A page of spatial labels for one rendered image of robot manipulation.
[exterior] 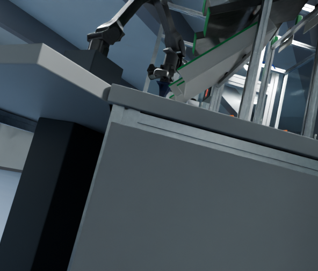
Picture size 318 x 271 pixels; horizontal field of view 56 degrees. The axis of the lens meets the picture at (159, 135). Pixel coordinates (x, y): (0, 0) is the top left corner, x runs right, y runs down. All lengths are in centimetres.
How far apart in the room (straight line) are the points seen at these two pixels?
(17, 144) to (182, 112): 903
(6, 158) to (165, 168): 892
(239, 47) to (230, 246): 52
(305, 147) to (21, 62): 45
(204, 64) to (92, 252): 54
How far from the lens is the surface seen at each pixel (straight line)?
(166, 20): 131
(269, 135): 53
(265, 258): 54
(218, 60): 82
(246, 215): 52
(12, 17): 598
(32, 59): 42
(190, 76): 80
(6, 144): 927
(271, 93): 265
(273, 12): 98
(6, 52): 48
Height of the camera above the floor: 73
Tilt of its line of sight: 8 degrees up
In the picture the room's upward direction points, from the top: 14 degrees clockwise
